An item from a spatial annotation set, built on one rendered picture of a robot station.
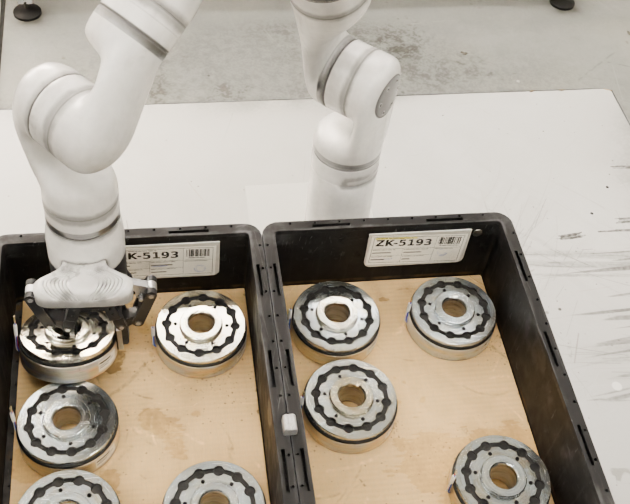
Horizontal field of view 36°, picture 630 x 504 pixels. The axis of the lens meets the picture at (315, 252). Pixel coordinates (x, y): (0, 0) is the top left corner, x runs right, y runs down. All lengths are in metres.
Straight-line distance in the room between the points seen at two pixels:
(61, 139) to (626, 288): 0.91
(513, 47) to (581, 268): 1.64
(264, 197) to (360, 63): 0.35
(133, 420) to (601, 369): 0.64
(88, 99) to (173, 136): 0.74
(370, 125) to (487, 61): 1.77
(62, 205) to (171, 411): 0.30
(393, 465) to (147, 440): 0.26
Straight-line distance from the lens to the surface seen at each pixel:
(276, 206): 1.44
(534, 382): 1.10
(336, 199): 1.30
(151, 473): 1.04
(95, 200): 0.88
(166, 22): 0.83
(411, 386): 1.11
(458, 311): 1.17
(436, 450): 1.08
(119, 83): 0.82
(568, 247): 1.49
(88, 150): 0.81
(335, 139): 1.24
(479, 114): 1.66
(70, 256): 0.93
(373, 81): 1.16
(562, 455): 1.05
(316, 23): 1.04
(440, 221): 1.14
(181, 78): 2.75
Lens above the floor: 1.75
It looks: 49 degrees down
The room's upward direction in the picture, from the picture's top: 8 degrees clockwise
